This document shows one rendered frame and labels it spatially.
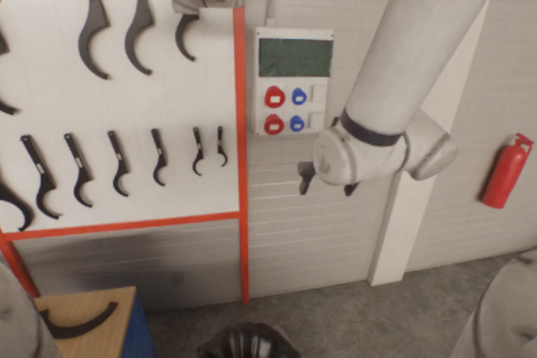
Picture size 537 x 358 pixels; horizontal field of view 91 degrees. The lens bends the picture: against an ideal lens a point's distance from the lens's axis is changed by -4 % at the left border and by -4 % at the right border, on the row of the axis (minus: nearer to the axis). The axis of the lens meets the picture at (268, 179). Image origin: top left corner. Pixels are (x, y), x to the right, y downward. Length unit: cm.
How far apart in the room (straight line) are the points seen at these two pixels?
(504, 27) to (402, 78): 206
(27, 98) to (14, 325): 154
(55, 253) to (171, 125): 114
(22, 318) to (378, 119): 38
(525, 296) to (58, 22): 166
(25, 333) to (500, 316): 33
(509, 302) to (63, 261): 219
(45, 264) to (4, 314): 204
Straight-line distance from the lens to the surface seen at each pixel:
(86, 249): 213
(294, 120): 146
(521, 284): 27
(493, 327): 27
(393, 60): 34
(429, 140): 50
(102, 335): 126
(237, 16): 151
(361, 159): 40
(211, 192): 174
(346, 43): 172
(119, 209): 185
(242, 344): 153
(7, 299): 27
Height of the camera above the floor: 189
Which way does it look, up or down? 27 degrees down
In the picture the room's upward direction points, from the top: 1 degrees clockwise
